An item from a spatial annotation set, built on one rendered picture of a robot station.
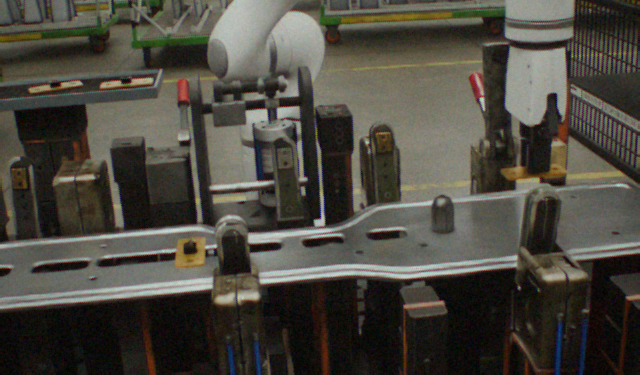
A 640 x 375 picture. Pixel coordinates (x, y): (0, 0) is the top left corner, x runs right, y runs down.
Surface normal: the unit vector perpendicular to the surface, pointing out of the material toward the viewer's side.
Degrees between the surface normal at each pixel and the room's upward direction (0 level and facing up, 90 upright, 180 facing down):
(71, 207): 90
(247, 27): 75
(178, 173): 90
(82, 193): 90
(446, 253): 0
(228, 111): 90
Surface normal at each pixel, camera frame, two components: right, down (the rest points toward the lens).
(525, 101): -0.98, 0.11
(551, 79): 0.21, 0.23
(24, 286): -0.05, -0.94
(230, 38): -0.52, -0.03
